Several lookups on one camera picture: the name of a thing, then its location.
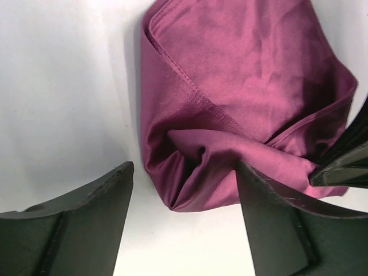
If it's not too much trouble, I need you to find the purple cloth napkin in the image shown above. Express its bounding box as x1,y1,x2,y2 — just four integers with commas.
140,1,357,212

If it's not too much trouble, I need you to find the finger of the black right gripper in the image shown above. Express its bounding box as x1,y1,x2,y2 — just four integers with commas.
309,102,367,189

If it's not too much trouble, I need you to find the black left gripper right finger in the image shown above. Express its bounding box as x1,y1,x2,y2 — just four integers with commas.
236,162,367,276

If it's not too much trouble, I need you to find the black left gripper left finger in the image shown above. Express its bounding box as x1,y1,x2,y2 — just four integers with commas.
1,162,134,275

